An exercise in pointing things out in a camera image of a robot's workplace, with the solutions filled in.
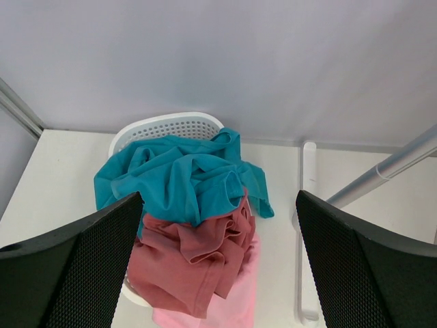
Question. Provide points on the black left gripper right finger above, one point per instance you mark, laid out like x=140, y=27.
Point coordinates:
x=368, y=273

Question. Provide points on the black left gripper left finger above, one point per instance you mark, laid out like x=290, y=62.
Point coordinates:
x=71, y=276

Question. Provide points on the red t shirt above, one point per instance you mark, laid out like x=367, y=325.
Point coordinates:
x=175, y=266

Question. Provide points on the pink t shirt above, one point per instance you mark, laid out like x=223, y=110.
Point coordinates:
x=237, y=310

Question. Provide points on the teal t shirt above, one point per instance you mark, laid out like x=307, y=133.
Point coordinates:
x=184, y=180

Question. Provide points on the metal clothes rack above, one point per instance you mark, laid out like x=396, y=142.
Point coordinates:
x=375, y=174

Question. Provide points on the white perforated plastic basket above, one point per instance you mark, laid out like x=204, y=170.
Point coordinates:
x=191, y=125

